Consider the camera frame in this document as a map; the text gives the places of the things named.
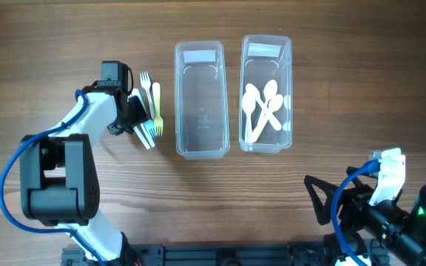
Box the left clear plastic container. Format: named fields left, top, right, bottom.
left=175, top=41, right=230, bottom=160

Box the right blue cable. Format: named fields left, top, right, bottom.
left=330, top=158, right=382, bottom=266

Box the yellow plastic spoon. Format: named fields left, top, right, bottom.
left=249, top=95, right=283, bottom=143

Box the white spoon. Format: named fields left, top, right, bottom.
left=246, top=83, right=270, bottom=115
left=242, top=92, right=255, bottom=143

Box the right clear plastic container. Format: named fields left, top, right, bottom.
left=239, top=35, right=293, bottom=154

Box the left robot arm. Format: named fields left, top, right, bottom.
left=17, top=61, right=146, bottom=265

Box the clear plastic container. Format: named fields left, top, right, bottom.
left=175, top=41, right=230, bottom=160
left=239, top=35, right=293, bottom=154

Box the white spoon angled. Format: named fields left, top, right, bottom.
left=263, top=80, right=277, bottom=112

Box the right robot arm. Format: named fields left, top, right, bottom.
left=304, top=167, right=426, bottom=265

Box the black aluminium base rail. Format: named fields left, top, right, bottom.
left=61, top=240, right=390, bottom=266

